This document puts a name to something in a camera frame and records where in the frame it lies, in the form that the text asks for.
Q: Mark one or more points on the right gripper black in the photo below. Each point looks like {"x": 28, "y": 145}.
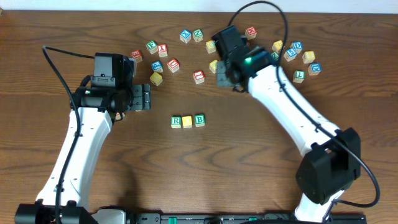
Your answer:
{"x": 224, "y": 76}

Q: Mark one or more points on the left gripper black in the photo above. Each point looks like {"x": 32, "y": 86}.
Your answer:
{"x": 140, "y": 97}

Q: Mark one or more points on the green B block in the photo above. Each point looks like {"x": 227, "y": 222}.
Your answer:
{"x": 199, "y": 120}

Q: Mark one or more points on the green R block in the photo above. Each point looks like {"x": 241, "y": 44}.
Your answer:
{"x": 176, "y": 122}

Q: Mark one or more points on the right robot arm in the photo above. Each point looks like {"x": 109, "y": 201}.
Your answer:
{"x": 331, "y": 156}

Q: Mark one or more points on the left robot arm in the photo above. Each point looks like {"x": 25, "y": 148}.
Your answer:
{"x": 102, "y": 99}

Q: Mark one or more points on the red H block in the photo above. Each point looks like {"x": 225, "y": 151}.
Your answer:
{"x": 250, "y": 33}

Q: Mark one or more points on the red block upper left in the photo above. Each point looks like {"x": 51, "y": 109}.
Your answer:
{"x": 137, "y": 56}

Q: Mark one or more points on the green N block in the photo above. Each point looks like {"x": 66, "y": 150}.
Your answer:
{"x": 197, "y": 35}

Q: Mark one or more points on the blue X block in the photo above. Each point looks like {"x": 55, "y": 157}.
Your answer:
{"x": 185, "y": 36}

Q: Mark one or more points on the red I block centre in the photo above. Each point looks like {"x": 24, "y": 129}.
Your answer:
{"x": 199, "y": 77}

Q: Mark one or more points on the blue P block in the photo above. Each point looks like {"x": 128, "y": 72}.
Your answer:
{"x": 157, "y": 66}

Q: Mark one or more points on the green Z block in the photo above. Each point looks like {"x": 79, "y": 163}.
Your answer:
{"x": 275, "y": 55}

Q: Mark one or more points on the green F block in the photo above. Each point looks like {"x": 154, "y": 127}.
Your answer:
{"x": 152, "y": 47}

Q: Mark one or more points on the red U block lower left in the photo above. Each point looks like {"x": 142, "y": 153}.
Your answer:
{"x": 119, "y": 116}

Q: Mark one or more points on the red u block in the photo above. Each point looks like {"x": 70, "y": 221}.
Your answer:
{"x": 173, "y": 65}
{"x": 119, "y": 116}

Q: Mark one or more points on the red Y block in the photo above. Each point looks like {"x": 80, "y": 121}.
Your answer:
{"x": 162, "y": 50}

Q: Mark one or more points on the red U block upper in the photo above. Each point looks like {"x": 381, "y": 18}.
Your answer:
{"x": 173, "y": 65}

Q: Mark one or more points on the blue 5 block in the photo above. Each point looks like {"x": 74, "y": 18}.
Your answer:
{"x": 290, "y": 54}

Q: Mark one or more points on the blue D block upper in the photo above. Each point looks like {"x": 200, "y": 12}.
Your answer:
{"x": 296, "y": 46}

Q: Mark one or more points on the blue d block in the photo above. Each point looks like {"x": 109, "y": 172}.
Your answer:
{"x": 296, "y": 46}
{"x": 314, "y": 69}

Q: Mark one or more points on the green L block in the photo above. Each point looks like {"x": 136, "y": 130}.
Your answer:
{"x": 298, "y": 76}

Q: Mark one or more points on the yellow 8 block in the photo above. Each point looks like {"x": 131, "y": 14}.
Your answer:
{"x": 308, "y": 57}

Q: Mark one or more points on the blue D block right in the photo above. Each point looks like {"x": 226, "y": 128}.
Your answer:
{"x": 314, "y": 69}

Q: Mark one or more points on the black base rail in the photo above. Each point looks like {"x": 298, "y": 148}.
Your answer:
{"x": 248, "y": 219}

